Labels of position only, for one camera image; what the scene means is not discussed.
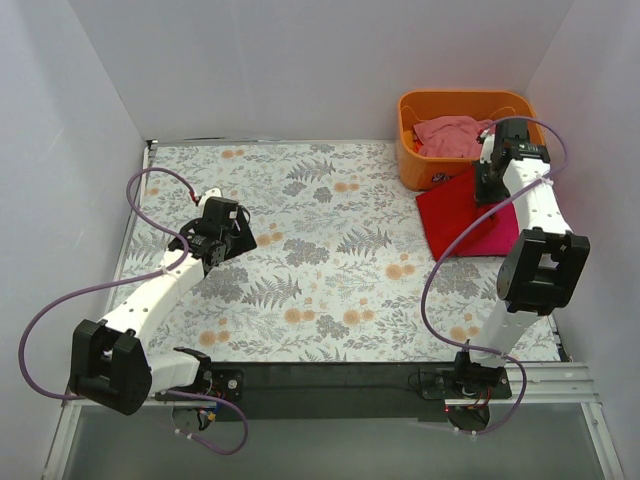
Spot red t shirt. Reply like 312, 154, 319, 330
416, 169, 492, 260

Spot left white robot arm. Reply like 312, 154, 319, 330
69, 192, 257, 415

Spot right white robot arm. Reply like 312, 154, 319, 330
452, 116, 590, 397

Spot folded magenta t shirt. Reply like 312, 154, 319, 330
455, 204, 520, 257

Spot pink crumpled t shirt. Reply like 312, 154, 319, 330
413, 116, 491, 160

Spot orange plastic basket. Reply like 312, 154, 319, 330
396, 90, 535, 191

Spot floral patterned table mat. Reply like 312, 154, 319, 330
98, 142, 564, 364

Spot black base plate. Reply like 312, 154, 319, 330
181, 362, 512, 422

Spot aluminium frame rail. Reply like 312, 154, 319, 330
44, 362, 623, 479

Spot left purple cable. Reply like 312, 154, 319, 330
18, 167, 250, 455

